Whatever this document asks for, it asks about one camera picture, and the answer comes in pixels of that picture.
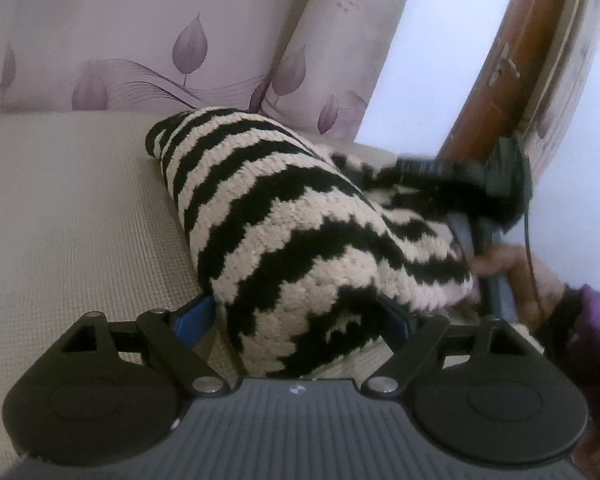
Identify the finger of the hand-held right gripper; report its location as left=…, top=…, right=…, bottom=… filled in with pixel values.
left=395, top=156, right=490, bottom=187

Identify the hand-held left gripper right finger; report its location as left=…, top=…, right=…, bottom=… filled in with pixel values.
left=361, top=296, right=547, bottom=398

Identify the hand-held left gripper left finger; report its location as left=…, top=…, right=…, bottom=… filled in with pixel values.
left=55, top=295, right=235, bottom=398

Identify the black and white striped sweater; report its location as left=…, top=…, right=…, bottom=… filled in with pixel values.
left=145, top=106, right=527, bottom=380

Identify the person's right hand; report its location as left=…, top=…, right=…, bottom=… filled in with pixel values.
left=467, top=244, right=567, bottom=333

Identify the brown wooden door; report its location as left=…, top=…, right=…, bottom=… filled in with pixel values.
left=437, top=0, right=596, bottom=171

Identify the black cable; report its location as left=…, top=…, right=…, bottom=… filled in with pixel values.
left=522, top=195, right=548, bottom=323

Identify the metal door handle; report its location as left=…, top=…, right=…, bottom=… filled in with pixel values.
left=489, top=42, right=522, bottom=87

